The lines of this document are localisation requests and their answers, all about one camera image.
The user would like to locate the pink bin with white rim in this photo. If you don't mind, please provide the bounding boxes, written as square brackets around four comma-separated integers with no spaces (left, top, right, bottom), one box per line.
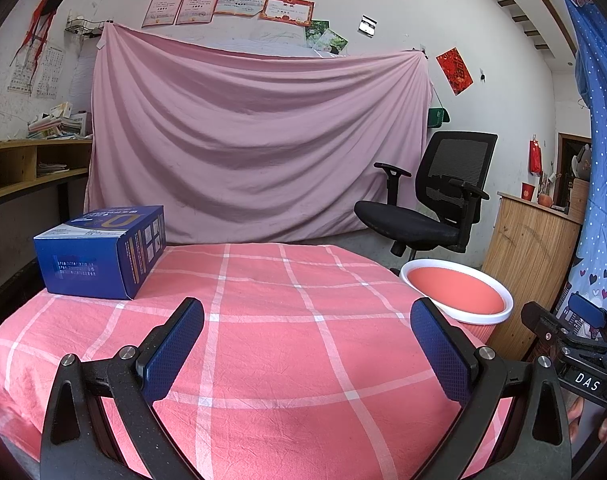
[399,259,513,356]

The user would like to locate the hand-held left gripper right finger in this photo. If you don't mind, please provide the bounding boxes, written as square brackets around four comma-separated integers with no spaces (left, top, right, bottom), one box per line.
[410,297,573,480]

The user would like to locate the brown wooden door frame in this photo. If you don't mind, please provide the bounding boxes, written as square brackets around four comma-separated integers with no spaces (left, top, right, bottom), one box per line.
[556,132,591,211]

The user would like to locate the blue dotted curtain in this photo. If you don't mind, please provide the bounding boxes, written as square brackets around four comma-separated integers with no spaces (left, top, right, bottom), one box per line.
[553,0,607,341]

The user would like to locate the red paper wall decoration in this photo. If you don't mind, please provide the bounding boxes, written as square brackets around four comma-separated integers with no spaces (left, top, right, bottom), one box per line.
[436,47,473,96]

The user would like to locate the person's right hand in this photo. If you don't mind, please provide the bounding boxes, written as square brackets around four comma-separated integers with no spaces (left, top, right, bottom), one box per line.
[568,395,607,446]

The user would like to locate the wooden cabinet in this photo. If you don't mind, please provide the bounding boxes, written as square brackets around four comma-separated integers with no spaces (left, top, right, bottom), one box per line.
[481,191,581,361]

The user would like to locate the red tassel decoration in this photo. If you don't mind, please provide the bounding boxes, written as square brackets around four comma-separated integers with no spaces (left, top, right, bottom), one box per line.
[10,0,69,68]

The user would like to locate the pink checked tablecloth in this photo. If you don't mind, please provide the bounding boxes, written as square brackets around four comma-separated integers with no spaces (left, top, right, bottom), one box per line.
[0,242,529,480]

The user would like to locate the black office chair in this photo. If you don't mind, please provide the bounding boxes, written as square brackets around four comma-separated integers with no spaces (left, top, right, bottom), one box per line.
[354,131,498,261]

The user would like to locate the blue cardboard box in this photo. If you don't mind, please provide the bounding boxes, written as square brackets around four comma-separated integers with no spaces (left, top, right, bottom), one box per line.
[33,205,165,301]

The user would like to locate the wooden shelf desk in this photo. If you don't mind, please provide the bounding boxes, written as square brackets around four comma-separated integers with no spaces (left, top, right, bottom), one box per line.
[0,137,93,211]

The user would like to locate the stack of books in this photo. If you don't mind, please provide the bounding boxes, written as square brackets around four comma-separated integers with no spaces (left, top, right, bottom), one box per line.
[27,102,93,140]

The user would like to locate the wall calendar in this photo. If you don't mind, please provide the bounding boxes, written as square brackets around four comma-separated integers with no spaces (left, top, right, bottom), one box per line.
[8,45,64,98]

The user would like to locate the wire wall rack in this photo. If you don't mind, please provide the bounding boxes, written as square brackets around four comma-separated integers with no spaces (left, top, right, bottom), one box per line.
[64,17,106,41]

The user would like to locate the green wall photos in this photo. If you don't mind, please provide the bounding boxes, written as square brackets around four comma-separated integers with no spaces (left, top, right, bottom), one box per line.
[303,20,348,56]

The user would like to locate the pink hanging sheet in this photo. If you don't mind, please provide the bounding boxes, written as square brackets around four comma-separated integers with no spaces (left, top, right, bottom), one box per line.
[86,22,434,246]

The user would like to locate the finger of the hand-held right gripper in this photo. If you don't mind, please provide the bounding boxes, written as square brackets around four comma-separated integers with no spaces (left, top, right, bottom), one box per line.
[521,301,567,346]
[568,293,607,332]

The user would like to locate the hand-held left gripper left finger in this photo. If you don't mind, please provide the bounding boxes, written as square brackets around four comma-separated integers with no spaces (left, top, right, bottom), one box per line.
[40,297,205,480]

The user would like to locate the red hanging ornament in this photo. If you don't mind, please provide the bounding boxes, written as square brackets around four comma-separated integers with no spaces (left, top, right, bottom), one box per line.
[528,135,543,176]

